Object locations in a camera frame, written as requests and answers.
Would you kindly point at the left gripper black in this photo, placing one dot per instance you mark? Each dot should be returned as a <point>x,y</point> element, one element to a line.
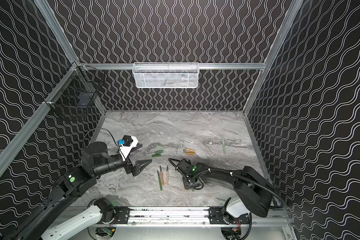
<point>130,166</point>

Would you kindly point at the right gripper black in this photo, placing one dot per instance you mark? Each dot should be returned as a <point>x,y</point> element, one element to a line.
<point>187,180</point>

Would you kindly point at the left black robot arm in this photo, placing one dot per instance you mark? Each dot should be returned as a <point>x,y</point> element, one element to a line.
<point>72,185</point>

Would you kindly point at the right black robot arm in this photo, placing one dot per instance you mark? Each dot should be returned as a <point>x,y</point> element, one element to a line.
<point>255,195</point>

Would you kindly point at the tan pen left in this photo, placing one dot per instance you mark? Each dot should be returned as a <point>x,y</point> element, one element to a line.
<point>167,175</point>

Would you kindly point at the dark green pen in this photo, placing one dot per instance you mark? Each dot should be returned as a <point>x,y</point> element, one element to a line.
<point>160,180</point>

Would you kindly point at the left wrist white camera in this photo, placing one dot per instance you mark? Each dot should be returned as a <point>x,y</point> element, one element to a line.
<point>126,144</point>

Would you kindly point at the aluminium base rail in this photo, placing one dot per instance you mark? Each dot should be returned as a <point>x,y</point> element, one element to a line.
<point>177,216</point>

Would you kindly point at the white wire mesh basket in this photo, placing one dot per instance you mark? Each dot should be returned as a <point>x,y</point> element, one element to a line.
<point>166,78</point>

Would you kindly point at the black wire mesh basket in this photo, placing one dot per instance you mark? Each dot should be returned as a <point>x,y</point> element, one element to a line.
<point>75,100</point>

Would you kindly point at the aluminium frame back bar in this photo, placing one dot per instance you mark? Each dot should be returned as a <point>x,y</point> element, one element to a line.
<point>201,66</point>

